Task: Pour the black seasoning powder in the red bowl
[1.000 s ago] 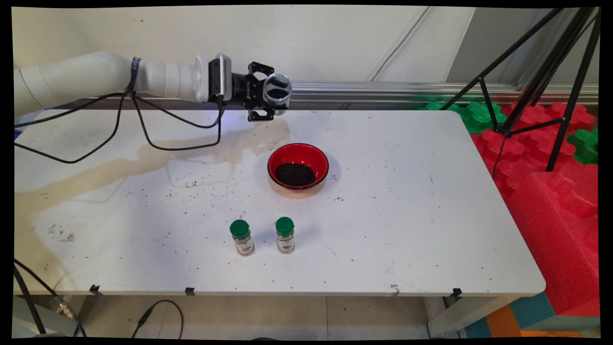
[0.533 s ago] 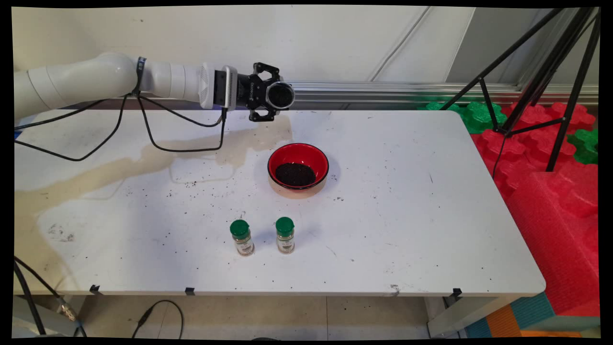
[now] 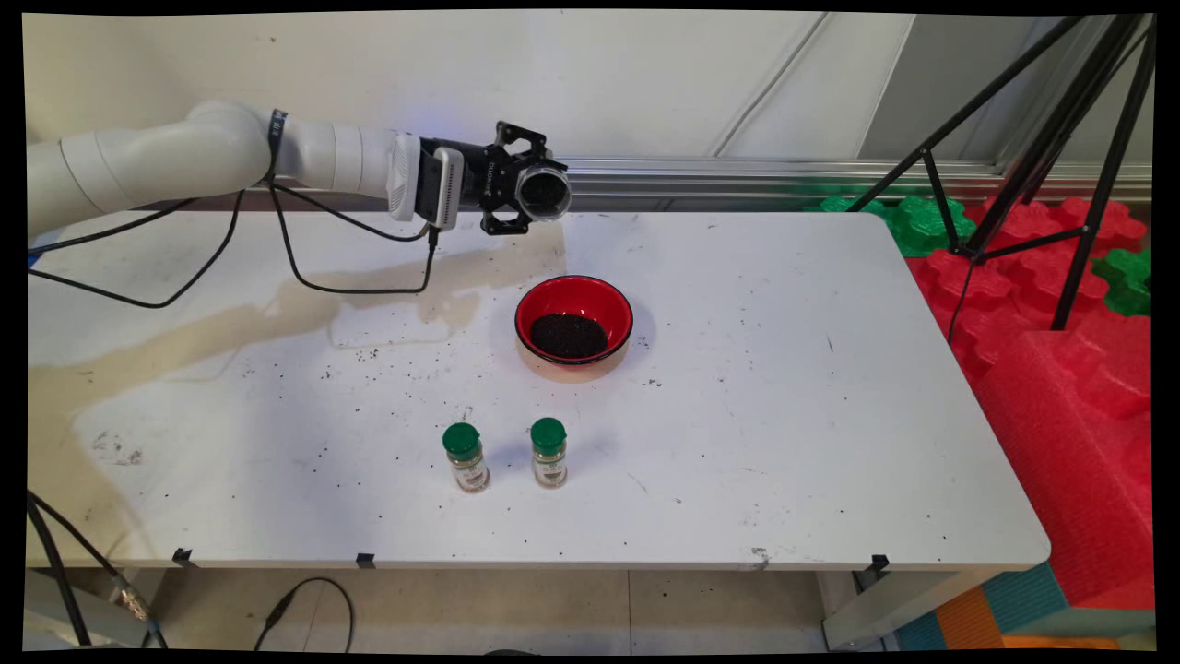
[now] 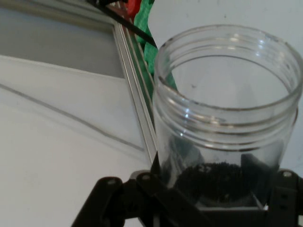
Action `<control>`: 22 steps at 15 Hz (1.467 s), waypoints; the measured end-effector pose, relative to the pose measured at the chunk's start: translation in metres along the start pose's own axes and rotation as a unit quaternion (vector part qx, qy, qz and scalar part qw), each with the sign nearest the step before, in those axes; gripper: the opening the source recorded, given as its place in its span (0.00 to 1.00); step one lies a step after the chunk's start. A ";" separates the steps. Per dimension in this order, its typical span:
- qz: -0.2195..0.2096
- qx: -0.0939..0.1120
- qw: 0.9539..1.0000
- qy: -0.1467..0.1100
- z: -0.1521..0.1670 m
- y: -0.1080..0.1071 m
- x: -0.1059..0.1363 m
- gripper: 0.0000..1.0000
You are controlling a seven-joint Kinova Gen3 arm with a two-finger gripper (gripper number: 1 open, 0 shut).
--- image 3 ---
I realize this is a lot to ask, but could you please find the thick black cable with connector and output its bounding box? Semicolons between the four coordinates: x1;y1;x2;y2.
26;489;169;648

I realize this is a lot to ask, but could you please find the teal foam tile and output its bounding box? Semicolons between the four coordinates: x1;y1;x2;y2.
894;563;1070;651

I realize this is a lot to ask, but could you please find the thin black tripod cable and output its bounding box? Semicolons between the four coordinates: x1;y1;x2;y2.
948;258;978;344

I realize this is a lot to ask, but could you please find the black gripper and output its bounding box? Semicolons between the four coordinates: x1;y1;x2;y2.
422;122;550;235

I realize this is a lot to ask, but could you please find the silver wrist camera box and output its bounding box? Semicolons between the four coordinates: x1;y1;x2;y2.
415;146;465;231

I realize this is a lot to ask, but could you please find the green foam block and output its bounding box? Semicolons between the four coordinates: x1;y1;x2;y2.
1092;247;1153;319
887;196;976;259
807;194;888;218

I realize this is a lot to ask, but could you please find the grey table leg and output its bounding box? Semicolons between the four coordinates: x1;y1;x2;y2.
26;567;153;648
820;569;1001;651

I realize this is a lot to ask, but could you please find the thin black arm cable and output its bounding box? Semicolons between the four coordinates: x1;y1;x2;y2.
28;180;442;310

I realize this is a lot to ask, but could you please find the clear jar with black seeds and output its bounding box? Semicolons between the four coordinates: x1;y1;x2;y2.
514;159;572;225

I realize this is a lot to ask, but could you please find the black tripod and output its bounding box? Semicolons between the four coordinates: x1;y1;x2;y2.
844;14;1158;347

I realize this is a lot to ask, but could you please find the aluminium wall rail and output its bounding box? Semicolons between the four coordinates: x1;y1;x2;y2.
28;150;1153;206

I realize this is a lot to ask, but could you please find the orange foam tile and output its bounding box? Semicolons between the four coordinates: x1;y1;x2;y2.
936;586;1121;651

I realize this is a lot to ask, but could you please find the black floor cable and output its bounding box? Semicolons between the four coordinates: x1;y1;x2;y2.
254;577;354;654

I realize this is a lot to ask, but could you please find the red bowl with black seeds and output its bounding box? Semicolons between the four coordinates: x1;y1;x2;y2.
514;275;635;384

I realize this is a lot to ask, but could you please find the spice jar with green lid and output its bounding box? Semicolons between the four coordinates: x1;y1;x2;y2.
529;417;570;489
442;422;492;493

